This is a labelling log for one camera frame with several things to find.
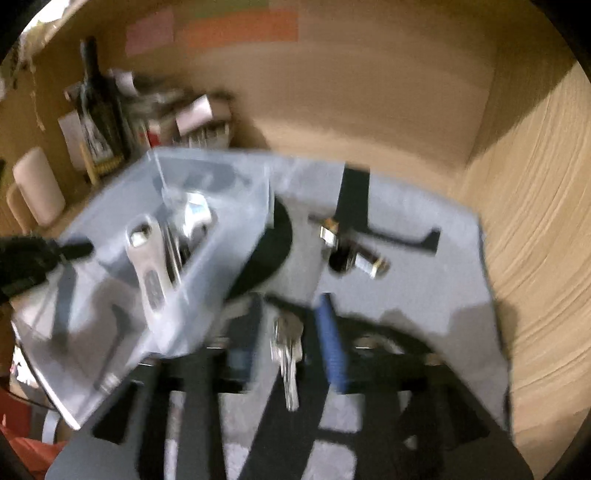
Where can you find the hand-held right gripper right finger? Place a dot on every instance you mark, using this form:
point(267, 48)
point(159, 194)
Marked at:
point(330, 341)

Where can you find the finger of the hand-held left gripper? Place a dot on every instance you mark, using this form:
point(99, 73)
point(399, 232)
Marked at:
point(71, 249)

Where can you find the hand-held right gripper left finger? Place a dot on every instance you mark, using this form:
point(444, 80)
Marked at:
point(240, 355)

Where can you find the silver key bunch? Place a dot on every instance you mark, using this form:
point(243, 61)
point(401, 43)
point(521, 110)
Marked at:
point(286, 355)

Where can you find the white handheld device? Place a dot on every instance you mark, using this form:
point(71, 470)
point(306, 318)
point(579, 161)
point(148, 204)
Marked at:
point(147, 267)

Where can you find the white plug adapter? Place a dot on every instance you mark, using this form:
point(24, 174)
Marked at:
point(197, 214)

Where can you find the clear plastic box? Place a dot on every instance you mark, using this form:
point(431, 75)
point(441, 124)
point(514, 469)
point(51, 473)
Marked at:
point(221, 194)

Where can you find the beige cylinder roll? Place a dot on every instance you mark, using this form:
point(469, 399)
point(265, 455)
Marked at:
point(39, 184)

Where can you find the small black gold object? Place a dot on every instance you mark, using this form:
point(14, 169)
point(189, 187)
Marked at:
point(341, 258)

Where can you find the grey lettered mat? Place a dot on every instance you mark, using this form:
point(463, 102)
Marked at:
point(415, 277)

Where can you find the white paper note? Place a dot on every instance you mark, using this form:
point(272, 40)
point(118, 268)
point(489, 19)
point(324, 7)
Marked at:
point(71, 134)

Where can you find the dark wine bottle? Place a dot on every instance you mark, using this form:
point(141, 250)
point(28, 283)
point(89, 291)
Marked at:
point(97, 106)

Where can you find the stack of books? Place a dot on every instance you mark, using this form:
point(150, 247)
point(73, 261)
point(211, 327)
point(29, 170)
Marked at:
point(157, 115)

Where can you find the red bag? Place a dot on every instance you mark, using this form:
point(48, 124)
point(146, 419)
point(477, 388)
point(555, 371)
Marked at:
point(27, 447)

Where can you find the small white box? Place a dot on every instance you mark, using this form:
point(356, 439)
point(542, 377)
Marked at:
point(198, 110)

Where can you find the pink sticky note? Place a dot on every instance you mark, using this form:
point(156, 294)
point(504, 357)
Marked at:
point(150, 30)

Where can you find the wooden desk hutch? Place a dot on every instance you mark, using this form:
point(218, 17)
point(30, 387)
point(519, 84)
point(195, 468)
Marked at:
point(392, 115)

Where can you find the orange sticky note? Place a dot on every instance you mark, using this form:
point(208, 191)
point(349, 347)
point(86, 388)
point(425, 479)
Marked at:
point(240, 27)

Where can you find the green sticky note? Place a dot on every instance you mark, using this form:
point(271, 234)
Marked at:
point(231, 7)

